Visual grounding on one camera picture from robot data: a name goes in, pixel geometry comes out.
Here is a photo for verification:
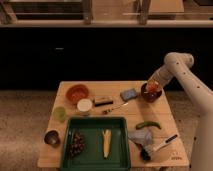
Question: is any red orange apple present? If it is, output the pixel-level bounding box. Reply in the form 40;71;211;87
149;83;158;93

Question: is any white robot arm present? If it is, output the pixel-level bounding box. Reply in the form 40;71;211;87
147;52;213;171

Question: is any dark brown bowl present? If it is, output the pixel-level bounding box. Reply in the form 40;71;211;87
141;83;162;103

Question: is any blue sponge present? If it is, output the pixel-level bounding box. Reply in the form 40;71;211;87
120;89;138;102

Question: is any small metal spoon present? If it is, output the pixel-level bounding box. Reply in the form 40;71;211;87
102;102;128;114

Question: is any grey cloth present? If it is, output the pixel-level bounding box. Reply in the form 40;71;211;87
128;128;153;146

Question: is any black brown eraser block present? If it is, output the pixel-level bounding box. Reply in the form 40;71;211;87
94;97;113;107

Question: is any wooden table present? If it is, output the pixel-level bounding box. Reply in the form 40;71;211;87
38;81;189;171

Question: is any corn cob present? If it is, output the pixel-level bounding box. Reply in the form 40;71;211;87
102;129;111;158

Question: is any white round container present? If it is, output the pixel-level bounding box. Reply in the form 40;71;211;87
77;99;93;113

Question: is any orange bowl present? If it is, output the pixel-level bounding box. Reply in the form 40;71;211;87
66;84;89;104

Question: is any green tray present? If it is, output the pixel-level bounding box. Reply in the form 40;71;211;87
60;117;131;171

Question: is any dark grape bunch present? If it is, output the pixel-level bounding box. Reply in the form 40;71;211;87
70;132;85;157

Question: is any green plastic cup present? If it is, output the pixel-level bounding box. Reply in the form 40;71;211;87
53;106;66;123

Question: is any metal cup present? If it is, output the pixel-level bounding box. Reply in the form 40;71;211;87
44;130;60;147

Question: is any white handled dish brush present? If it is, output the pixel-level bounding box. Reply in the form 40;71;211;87
140;134;178;161

